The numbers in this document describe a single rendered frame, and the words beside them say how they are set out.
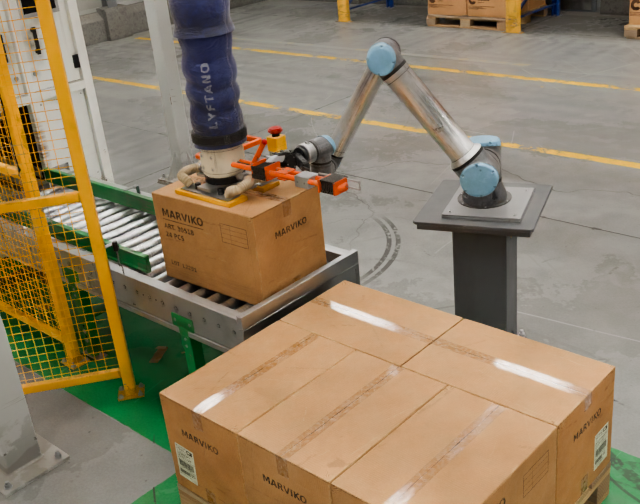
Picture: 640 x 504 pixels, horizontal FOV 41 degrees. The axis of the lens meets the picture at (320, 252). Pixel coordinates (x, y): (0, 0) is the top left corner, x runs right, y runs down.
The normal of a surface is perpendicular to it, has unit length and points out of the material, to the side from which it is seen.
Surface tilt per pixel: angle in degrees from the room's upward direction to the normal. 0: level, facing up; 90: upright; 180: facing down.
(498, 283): 90
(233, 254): 90
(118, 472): 0
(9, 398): 90
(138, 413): 0
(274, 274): 90
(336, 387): 0
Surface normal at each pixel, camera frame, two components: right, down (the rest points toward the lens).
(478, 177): -0.17, 0.51
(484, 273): -0.38, 0.43
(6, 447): 0.74, 0.22
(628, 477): -0.10, -0.90
